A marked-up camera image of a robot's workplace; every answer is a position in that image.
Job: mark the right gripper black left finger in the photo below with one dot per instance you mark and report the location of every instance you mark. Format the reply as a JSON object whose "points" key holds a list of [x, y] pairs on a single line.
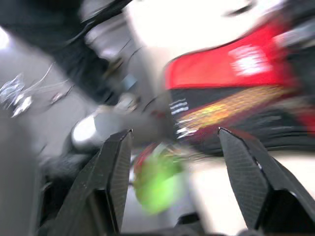
{"points": [[98, 186]]}

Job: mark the black red paddle case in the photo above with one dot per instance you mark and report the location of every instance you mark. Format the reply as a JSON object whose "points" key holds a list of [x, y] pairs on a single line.
{"points": [[209, 71]]}

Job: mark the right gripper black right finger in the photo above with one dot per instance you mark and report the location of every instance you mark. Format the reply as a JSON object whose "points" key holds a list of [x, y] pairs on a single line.
{"points": [[251, 172]]}

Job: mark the green round object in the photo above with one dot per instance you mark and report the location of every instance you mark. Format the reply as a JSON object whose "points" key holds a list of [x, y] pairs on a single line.
{"points": [[160, 186]]}

